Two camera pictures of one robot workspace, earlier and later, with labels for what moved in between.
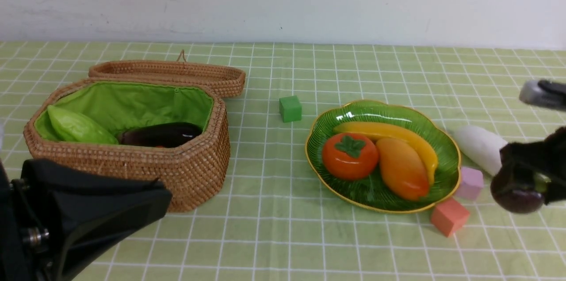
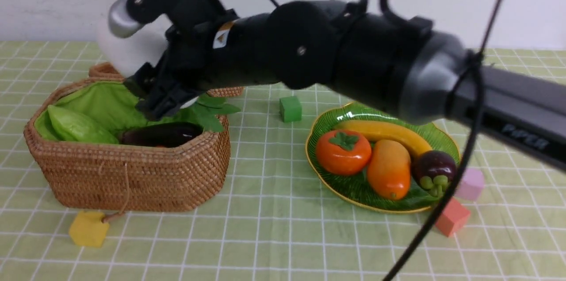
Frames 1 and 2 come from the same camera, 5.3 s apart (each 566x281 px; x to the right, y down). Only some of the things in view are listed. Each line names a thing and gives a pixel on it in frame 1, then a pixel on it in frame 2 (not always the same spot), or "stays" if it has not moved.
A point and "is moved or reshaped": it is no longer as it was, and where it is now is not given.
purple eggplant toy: x=161 y=135 stays
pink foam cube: x=471 y=183 stays
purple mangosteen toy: x=518 y=200 -> x=434 y=170
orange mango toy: x=403 y=169 is moved or reshaped
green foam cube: x=290 y=109 stays
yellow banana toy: x=379 y=131 stays
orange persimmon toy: x=349 y=156 is moved or reshaped
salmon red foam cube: x=449 y=216 stays
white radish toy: x=483 y=149 -> x=124 y=55
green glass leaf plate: x=371 y=192 stays
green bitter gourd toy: x=70 y=127 stays
